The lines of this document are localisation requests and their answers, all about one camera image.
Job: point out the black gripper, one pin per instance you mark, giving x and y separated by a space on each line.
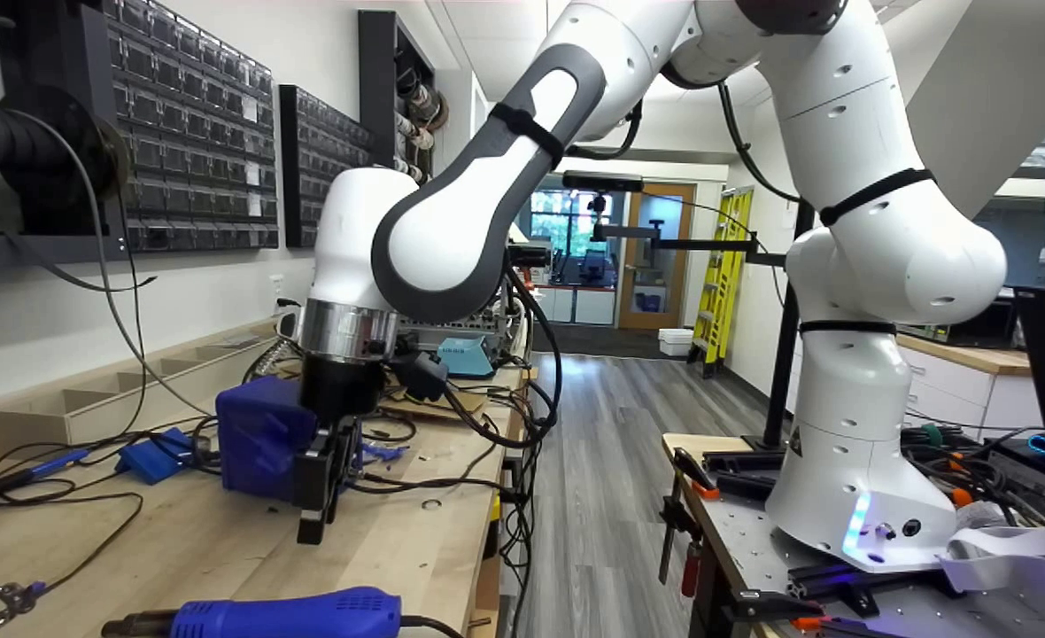
338 388

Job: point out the blue hot air tool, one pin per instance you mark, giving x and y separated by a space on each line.
295 614

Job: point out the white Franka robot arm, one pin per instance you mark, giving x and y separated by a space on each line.
898 260

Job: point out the blue soldering station box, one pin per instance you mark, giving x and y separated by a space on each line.
257 432

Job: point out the flat cardboard sheet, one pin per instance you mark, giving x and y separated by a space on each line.
439 410

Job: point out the small blue box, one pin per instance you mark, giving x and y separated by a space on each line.
158 454

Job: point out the teal bench device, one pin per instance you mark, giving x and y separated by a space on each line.
466 355

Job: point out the wooden compartment tray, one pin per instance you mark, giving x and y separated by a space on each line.
83 403

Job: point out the small black parts bin rack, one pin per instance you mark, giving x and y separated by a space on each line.
312 142

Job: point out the black and orange clamp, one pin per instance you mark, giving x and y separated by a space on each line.
677 520

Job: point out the white storage bin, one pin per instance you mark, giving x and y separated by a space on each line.
676 342

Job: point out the flat wooden block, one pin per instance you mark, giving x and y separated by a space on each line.
704 444

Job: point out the wooden door with window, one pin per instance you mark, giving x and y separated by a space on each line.
640 253

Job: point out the large black parts bin rack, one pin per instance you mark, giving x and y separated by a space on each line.
178 117

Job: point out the metal robot mounting table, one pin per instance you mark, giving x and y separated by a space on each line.
756 553

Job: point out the black vertical pole stand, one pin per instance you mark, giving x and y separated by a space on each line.
787 355

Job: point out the white cabinet with wooden top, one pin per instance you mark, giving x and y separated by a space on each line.
959 384

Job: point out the white crumpled sheet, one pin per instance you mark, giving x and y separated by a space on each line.
1020 550

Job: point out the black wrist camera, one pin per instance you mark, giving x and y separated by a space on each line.
421 377

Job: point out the tall black wall shelf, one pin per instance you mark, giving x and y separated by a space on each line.
382 71

